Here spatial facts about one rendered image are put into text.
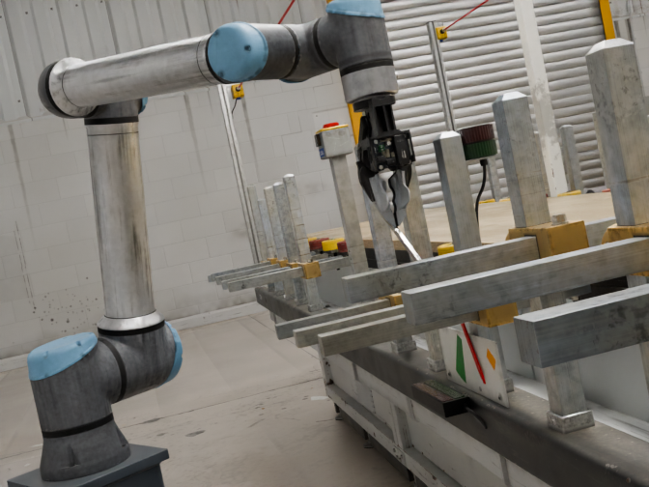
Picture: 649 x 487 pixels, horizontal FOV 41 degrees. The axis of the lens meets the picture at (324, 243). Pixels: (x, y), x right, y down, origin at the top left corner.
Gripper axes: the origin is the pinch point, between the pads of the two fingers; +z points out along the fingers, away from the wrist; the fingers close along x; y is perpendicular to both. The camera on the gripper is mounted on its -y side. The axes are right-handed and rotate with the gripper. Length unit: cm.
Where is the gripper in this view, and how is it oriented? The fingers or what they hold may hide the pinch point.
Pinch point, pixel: (394, 218)
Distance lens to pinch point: 146.0
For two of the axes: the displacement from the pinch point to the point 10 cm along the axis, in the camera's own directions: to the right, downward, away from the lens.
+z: 2.0, 9.8, 0.4
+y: 2.0, 0.0, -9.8
